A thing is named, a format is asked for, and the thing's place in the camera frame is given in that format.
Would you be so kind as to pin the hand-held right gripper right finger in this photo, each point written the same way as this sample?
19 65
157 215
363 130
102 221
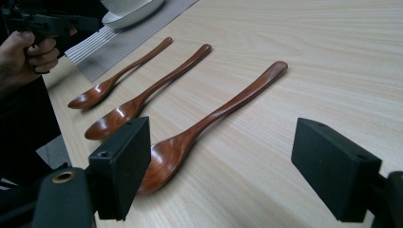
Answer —
332 171

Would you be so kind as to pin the medium brown wooden spoon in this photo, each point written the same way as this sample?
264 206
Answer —
149 95

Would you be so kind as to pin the large brown wooden spoon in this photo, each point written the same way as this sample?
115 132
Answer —
221 109

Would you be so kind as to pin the grey striped placemat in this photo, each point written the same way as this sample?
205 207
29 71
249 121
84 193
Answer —
120 41

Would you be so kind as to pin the small brown wooden spoon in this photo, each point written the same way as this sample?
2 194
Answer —
118 76

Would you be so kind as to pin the white bowl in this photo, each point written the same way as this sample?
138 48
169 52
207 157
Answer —
133 17
126 6

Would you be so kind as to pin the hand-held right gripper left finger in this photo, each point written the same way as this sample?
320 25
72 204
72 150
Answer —
122 164

